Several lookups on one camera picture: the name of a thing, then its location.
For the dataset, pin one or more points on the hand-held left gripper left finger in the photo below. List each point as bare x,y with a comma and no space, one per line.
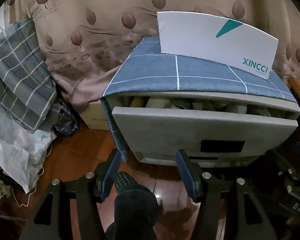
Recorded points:
111,170

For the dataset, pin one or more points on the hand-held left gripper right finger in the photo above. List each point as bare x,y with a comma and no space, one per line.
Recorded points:
187,177

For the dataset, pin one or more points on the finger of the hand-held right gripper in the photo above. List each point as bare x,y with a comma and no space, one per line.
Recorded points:
285,165

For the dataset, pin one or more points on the wooden drawer with grey front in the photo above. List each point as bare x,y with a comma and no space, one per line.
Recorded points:
165,130

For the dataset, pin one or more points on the white cardboard box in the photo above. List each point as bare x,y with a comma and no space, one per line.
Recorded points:
190,35

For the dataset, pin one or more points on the grey low drawer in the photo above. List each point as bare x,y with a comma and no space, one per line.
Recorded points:
165,161

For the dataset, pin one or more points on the person's black socked foot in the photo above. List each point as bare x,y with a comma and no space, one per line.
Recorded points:
135,205

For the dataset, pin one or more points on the brown cardboard box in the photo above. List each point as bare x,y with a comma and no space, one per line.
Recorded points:
95,116

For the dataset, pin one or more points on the grey bedside cabinet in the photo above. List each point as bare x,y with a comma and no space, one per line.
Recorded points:
277,106

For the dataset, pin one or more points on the dark blue packet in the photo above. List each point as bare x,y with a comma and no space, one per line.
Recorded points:
66,122

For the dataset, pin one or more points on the white plastic bag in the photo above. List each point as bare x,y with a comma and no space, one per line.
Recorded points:
15,152

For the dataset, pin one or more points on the blue checked cloth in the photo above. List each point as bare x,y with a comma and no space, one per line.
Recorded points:
152,70

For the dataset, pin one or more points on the grey plaid blanket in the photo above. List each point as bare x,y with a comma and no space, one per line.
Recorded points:
20,62

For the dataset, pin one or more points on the leaf print curtain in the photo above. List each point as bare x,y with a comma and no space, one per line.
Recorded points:
102,0

